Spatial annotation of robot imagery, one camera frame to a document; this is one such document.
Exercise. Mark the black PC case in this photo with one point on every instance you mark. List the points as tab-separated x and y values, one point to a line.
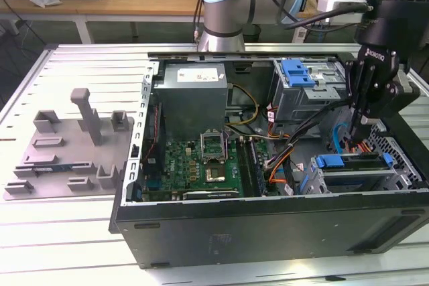
234	232

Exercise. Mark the black case fan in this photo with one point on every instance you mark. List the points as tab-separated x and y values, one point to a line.
154	138

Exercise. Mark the black RAM slot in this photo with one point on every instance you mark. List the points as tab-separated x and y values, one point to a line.
243	165

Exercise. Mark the dark RAM stick with label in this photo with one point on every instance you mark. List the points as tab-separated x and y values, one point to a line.
50	167

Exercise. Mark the black RAM stick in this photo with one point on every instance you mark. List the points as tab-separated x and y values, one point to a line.
258	168

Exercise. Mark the grey disk bay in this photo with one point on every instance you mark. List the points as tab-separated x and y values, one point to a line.
362	172

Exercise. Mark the hard disk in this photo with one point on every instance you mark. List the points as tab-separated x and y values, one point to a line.
330	161

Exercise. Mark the grey power supply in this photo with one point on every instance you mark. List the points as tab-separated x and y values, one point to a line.
187	105

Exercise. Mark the CPU socket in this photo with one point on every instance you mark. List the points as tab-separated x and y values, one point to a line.
214	173

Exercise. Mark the grey optical drive cage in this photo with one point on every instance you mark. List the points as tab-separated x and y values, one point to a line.
295	105

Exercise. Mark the blue plastic drive latch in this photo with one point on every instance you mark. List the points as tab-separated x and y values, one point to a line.
296	75

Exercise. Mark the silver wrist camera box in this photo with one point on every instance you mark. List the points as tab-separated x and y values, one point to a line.
338	6

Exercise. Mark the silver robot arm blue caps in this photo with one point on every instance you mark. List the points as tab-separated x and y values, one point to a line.
234	1

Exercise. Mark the green motherboard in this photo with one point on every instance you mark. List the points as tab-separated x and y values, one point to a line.
181	165

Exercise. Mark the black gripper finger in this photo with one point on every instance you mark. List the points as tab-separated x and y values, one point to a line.
392	102
356	91

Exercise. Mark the white printed tag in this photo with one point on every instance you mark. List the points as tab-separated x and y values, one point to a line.
302	34

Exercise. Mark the black graphics card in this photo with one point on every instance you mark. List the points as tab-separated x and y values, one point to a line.
211	194

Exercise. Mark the grey parts rack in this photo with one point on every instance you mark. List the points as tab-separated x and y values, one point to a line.
67	152

